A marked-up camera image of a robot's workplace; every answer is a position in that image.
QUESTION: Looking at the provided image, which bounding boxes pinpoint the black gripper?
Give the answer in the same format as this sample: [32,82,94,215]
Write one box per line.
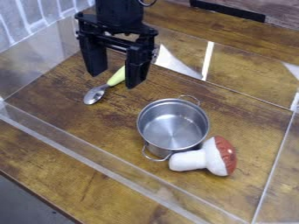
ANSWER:
[74,0,157,89]

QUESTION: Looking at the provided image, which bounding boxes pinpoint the small steel pot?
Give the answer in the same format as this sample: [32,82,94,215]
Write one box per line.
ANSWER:
[136,94,210,162]

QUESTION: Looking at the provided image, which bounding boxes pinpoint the black bar in background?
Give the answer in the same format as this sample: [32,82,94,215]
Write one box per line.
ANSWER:
[189,0,266,23]

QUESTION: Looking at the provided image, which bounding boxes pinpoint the plush red white mushroom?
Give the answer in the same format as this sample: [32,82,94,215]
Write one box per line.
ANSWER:
[168,136,237,176]

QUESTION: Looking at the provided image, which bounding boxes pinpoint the green handled metal spoon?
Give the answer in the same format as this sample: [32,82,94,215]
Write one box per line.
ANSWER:
[82,66,125,105]

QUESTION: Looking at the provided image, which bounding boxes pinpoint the clear acrylic enclosure wall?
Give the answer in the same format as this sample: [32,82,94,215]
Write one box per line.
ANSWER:
[0,1,299,224]

